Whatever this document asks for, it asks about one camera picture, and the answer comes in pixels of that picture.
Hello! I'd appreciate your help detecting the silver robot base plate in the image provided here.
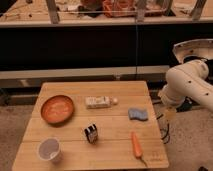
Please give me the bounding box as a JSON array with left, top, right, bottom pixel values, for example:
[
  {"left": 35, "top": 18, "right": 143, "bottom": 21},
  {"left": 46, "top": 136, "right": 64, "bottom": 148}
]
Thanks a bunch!
[{"left": 173, "top": 38, "right": 213, "bottom": 63}]

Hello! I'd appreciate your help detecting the orange bowl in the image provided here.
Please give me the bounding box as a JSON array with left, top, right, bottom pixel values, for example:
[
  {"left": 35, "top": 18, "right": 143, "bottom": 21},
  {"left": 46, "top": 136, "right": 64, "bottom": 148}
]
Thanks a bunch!
[{"left": 41, "top": 95, "right": 74, "bottom": 124}]

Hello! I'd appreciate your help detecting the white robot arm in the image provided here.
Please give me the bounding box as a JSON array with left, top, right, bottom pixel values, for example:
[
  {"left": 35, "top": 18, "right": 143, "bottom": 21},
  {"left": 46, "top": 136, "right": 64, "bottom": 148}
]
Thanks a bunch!
[{"left": 158, "top": 60, "right": 213, "bottom": 122}]

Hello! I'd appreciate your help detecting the white toothpaste tube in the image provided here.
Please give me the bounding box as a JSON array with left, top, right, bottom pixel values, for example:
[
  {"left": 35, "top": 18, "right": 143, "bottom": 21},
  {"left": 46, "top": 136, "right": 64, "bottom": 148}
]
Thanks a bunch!
[{"left": 85, "top": 96, "right": 118, "bottom": 109}]

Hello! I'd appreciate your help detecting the black white eraser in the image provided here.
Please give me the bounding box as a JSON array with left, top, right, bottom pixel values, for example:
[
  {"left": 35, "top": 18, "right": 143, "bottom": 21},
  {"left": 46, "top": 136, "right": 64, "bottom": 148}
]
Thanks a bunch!
[{"left": 84, "top": 124, "right": 98, "bottom": 144}]

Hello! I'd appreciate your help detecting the blue sponge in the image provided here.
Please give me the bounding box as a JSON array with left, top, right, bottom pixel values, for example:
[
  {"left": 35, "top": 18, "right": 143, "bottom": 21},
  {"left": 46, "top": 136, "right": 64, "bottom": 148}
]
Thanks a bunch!
[{"left": 128, "top": 108, "right": 148, "bottom": 121}]

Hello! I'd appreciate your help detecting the orange crate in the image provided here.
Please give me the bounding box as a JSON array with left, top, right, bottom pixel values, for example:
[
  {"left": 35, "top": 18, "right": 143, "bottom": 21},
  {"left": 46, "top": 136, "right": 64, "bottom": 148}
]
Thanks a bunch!
[{"left": 102, "top": 0, "right": 135, "bottom": 17}]

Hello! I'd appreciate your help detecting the black cable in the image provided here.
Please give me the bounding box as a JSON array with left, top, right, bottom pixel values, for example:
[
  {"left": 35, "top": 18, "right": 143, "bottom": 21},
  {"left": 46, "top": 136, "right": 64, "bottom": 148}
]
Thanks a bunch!
[{"left": 156, "top": 113, "right": 172, "bottom": 145}]

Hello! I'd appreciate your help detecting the white plastic cup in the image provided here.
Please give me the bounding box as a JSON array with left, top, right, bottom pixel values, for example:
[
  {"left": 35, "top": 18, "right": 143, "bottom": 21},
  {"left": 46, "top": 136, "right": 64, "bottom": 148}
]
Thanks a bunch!
[{"left": 37, "top": 137, "right": 62, "bottom": 163}]

